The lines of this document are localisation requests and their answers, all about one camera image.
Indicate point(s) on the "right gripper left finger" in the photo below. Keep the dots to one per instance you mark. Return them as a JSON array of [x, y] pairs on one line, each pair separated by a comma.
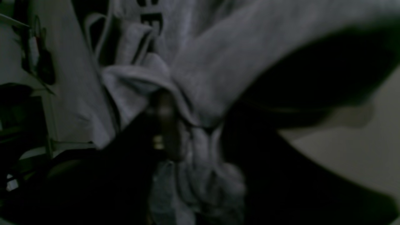
[[107, 187]]

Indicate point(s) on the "grey T-shirt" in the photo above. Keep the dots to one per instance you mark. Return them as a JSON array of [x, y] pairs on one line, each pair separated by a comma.
[[322, 71]]

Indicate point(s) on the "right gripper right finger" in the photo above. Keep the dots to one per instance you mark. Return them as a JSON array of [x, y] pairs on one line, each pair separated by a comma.
[[286, 188]]

